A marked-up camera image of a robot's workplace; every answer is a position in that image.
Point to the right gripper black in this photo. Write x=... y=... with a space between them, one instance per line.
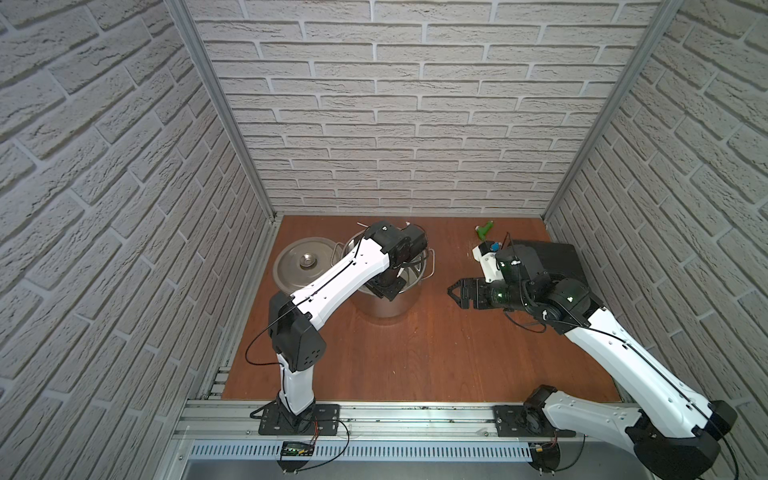
x=477 y=285

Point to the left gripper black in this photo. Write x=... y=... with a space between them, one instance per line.
x=389 y=285

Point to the stainless steel pot lid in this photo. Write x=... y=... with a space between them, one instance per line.
x=302 y=262

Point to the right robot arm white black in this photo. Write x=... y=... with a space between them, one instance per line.
x=674 y=431

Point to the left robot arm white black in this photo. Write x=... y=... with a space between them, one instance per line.
x=295 y=320

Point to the green plastic fitting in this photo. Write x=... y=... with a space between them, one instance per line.
x=483 y=230

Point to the black plastic tool case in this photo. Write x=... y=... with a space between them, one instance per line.
x=559 y=258

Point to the right controller board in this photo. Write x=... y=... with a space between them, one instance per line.
x=545 y=457

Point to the controller board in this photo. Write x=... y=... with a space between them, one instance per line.
x=545 y=457
x=295 y=455

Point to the left controller board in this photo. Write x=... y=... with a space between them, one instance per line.
x=295 y=455

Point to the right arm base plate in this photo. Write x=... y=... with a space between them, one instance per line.
x=520 y=421

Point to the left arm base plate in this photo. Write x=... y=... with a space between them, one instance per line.
x=317 y=420

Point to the aluminium rail frame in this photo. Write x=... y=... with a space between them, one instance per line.
x=378 y=431

